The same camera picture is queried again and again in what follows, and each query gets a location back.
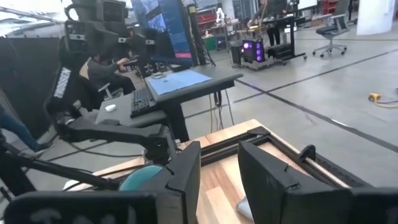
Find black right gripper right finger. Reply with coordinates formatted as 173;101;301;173
237;140;352;224

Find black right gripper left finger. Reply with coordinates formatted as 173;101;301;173
142;141;202;224

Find teal speckled mug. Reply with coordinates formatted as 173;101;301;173
119;164;165;192

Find folded grey cloth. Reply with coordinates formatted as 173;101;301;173
236;196;255;222

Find backlit keyboard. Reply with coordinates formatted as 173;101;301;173
129;86;154;118

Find grey computer desk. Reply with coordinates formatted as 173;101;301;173
95;63;244;142

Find light blue desk mat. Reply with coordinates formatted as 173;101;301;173
146;68;213;96

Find computer tower with purple lights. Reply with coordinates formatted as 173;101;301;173
241;39;266;63

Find black standing desk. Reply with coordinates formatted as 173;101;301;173
238;15;307;65

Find person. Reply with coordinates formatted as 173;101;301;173
0;104;54;154
79;54;137;103
248;0;289;47

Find computer monitor with blue screen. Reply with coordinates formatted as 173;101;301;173
130;0;200;67

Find grey office chair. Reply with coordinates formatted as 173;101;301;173
312;14;349;59

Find red bin rack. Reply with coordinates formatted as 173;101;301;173
196;12;218;32

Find white pillar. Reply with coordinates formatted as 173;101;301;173
356;0;398;35

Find black frame bracket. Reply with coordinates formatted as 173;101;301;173
298;144;317;163

